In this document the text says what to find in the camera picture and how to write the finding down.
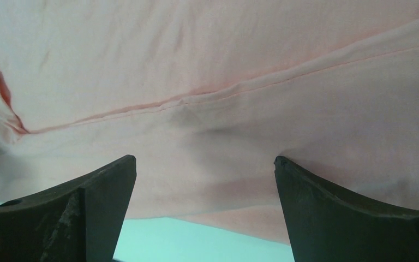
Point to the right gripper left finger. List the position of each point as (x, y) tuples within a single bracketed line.
[(79, 220)]

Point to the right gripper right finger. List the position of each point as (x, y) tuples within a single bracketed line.
[(327, 222)]

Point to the pink t shirt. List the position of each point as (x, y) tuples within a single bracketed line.
[(205, 95)]

